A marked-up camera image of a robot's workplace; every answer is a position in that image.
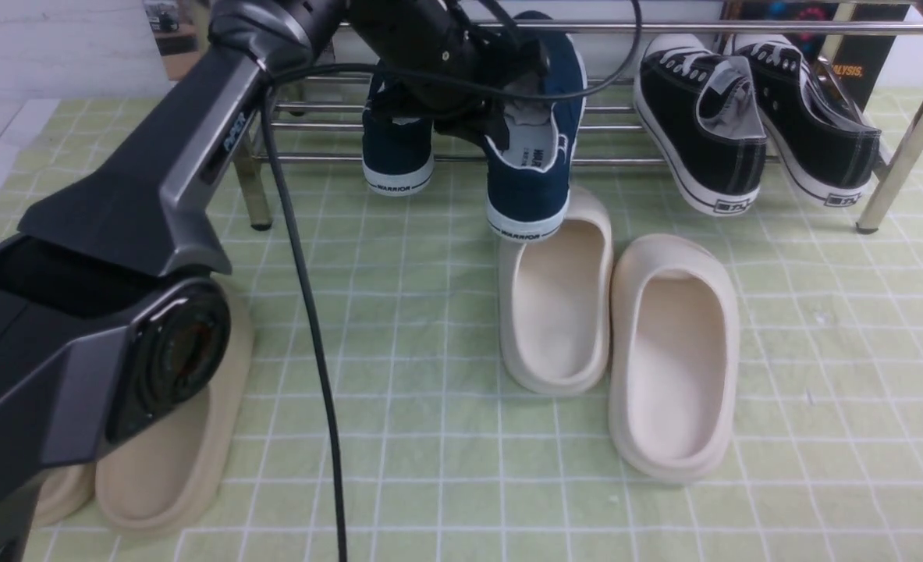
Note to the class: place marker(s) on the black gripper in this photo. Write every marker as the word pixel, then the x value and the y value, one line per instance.
pixel 437 64

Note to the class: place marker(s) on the navy slip-on shoe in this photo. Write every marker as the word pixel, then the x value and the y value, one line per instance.
pixel 528 183
pixel 397 157

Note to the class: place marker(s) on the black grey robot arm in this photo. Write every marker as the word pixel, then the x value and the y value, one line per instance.
pixel 109 317

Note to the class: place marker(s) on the photo board behind rack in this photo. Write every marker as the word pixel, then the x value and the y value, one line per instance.
pixel 180 29

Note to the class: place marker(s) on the metal shoe rack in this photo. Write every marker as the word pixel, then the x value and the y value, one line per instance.
pixel 892 170

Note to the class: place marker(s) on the left cream foam slide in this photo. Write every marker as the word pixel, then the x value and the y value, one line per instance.
pixel 553 312

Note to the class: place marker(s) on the cream foam slide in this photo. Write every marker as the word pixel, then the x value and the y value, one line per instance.
pixel 675 358
pixel 553 312

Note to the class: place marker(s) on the left black canvas sneaker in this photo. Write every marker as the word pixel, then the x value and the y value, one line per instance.
pixel 700 109

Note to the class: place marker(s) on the black canvas sneaker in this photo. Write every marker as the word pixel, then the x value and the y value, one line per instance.
pixel 826 154
pixel 700 109

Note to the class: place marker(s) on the right cream foam slide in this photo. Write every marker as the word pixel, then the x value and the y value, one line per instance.
pixel 675 358

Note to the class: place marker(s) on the right black canvas sneaker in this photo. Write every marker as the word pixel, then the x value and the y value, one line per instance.
pixel 826 154

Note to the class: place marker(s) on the dark poster board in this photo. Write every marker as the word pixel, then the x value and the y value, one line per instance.
pixel 858 60

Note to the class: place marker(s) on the right tan foam slide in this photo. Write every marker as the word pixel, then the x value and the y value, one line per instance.
pixel 166 477

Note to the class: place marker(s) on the tan foam slide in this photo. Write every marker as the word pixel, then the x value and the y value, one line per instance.
pixel 64 491
pixel 166 477

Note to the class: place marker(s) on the green checkered floor mat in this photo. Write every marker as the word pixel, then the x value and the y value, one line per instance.
pixel 447 459

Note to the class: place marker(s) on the left tan foam slide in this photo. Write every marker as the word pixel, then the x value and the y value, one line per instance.
pixel 64 491

